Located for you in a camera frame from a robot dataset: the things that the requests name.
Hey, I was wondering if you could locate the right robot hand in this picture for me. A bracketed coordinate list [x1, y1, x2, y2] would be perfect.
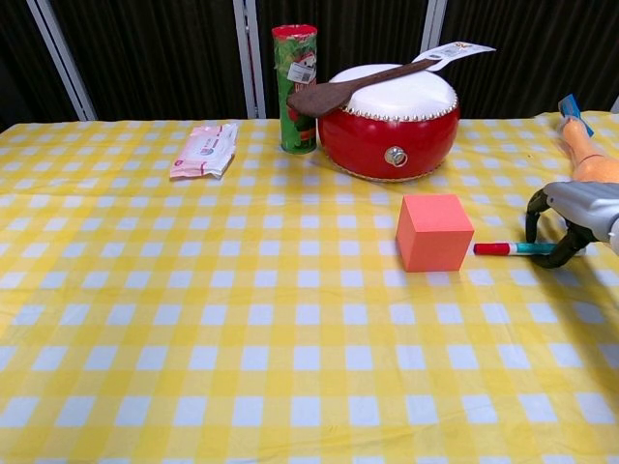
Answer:
[524, 181, 619, 271]

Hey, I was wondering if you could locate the red capped green marker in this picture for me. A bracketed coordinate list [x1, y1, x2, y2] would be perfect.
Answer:
[473, 241, 589, 257]

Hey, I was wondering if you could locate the pink foam cube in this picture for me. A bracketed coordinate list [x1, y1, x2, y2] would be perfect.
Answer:
[395, 193, 475, 274]

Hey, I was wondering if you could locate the orange rubber chicken toy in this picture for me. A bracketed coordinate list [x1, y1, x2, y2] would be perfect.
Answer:
[555, 94, 619, 184]

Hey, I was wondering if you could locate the red drum white skin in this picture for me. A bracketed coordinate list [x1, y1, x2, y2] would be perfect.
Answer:
[317, 62, 460, 183]

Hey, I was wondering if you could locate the dark wooden spatula with tag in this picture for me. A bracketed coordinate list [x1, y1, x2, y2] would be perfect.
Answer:
[286, 41, 498, 119]

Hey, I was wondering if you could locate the green chips can red lid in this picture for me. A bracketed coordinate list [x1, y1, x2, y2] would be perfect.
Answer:
[271, 24, 320, 157]

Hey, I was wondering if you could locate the pink wet wipes pack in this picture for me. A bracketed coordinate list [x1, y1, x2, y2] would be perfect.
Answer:
[168, 123, 240, 181]

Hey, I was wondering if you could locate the yellow white checked tablecloth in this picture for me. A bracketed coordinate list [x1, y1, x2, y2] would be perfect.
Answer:
[0, 110, 619, 464]

